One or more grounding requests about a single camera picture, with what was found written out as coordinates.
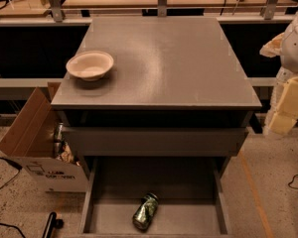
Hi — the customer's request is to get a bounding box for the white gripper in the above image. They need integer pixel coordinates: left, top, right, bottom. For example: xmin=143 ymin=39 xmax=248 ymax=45
xmin=259 ymin=33 xmax=298 ymax=137

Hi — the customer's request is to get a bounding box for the green crushed soda can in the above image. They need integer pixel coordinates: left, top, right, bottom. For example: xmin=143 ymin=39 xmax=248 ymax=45
xmin=132 ymin=192 xmax=158 ymax=231

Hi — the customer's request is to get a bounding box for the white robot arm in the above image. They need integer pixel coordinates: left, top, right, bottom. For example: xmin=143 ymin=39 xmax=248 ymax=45
xmin=259 ymin=14 xmax=298 ymax=138

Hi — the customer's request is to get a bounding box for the grey drawer cabinet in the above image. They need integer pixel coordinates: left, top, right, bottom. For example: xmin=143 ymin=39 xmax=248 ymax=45
xmin=51 ymin=16 xmax=263 ymax=180

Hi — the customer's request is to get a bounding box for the open grey middle drawer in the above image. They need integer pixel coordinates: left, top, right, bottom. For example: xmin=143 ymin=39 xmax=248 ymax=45
xmin=78 ymin=157 xmax=232 ymax=238

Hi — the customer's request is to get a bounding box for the white paper bowl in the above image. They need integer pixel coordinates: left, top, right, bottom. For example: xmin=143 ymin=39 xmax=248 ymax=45
xmin=66 ymin=51 xmax=114 ymax=81

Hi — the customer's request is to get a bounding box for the cardboard box with trash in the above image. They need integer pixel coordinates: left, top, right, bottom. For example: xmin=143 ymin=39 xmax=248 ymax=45
xmin=0 ymin=87 xmax=88 ymax=192

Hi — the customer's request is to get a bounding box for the metal railing frame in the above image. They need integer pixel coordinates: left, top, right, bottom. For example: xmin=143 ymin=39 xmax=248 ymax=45
xmin=0 ymin=0 xmax=298 ymax=101

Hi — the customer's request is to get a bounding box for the black handle object on floor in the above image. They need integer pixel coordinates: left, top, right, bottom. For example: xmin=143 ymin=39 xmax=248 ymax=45
xmin=42 ymin=212 xmax=64 ymax=238

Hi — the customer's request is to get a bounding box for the black cable on floor left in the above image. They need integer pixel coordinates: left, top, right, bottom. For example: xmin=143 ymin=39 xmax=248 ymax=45
xmin=0 ymin=114 xmax=24 ymax=238

